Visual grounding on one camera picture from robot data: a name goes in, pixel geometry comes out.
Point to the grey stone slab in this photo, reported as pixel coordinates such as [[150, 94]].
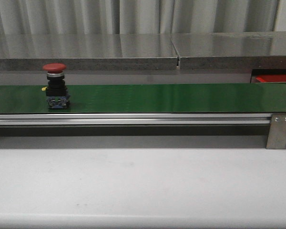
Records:
[[231, 51], [88, 52]]

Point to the grey stone slab left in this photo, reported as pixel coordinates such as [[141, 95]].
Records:
[[88, 52]]

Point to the grey stone slab right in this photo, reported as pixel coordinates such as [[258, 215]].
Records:
[[231, 51]]

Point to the steel conveyor support bracket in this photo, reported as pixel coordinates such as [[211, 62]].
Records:
[[277, 132]]

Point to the green conveyor belt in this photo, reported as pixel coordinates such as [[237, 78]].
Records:
[[151, 98]]

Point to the red plastic tray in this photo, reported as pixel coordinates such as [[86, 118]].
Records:
[[271, 78]]

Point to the aluminium conveyor side rail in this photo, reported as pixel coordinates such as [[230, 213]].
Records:
[[134, 119]]

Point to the white pleated curtain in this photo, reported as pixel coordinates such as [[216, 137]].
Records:
[[140, 16]]

